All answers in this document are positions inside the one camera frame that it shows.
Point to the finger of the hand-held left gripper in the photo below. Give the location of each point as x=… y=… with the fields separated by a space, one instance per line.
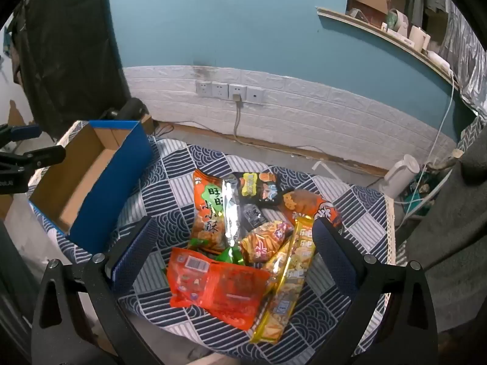
x=23 y=133
x=42 y=156

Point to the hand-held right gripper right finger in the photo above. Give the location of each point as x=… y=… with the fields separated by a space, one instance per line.
x=334 y=254

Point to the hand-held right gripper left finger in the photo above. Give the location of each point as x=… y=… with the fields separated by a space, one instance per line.
x=133 y=253

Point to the long yellow snack packet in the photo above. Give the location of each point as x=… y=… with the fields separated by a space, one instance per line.
x=293 y=273

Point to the blue cardboard box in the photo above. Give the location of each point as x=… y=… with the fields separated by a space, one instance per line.
x=114 y=197

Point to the orange green snack packet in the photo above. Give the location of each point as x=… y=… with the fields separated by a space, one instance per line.
x=205 y=213

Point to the red transparent snack packet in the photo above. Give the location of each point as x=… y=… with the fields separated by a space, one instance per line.
x=224 y=292

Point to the silver foil snack packet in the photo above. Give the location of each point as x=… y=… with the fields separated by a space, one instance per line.
x=230 y=213

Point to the yellow red snack packet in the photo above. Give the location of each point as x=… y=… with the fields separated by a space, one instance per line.
x=262 y=243

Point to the navy patterned tablecloth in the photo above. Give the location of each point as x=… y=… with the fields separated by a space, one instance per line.
x=171 y=182

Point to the small black snack packet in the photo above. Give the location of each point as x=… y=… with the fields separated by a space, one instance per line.
x=253 y=215

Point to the black round object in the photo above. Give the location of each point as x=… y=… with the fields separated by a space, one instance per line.
x=127 y=109

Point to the black hanging cloth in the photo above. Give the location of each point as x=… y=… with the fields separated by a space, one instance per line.
x=68 y=45

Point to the black yellow snack packet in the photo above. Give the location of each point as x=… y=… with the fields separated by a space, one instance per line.
x=258 y=188

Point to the white kettle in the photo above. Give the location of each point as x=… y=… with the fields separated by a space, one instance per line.
x=399 y=175

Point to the grey cloth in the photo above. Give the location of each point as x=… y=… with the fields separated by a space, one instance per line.
x=456 y=216

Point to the navy herringbone cloth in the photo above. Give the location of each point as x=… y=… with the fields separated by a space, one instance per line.
x=470 y=133

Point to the wooden window sill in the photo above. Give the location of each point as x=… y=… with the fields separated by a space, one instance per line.
x=380 y=32

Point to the silver foil curtain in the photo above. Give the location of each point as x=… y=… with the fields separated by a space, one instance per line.
x=471 y=68

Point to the white cup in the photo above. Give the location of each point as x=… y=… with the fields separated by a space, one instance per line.
x=418 y=38

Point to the tape roll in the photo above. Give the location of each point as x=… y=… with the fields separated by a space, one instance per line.
x=397 y=21

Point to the brown cardboard box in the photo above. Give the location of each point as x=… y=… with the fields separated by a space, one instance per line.
x=371 y=2

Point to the white wall socket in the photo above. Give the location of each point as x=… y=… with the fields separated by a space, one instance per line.
x=233 y=89
x=204 y=88
x=255 y=95
x=220 y=90

